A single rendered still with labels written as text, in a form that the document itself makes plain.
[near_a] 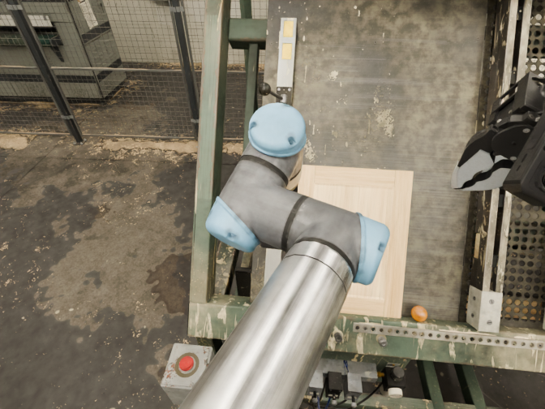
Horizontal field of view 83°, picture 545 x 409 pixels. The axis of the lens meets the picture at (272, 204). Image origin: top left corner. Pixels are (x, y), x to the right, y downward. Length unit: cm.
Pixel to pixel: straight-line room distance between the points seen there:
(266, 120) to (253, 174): 7
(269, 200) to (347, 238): 10
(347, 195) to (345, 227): 72
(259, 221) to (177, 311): 187
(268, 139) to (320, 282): 19
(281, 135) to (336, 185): 67
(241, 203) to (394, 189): 77
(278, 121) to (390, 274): 81
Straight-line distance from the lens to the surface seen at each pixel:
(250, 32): 124
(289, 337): 26
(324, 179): 105
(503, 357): 131
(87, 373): 223
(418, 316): 116
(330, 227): 34
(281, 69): 109
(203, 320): 114
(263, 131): 40
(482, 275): 118
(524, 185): 37
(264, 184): 39
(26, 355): 247
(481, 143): 45
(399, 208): 110
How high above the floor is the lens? 187
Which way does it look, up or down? 43 degrees down
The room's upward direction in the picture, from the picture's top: straight up
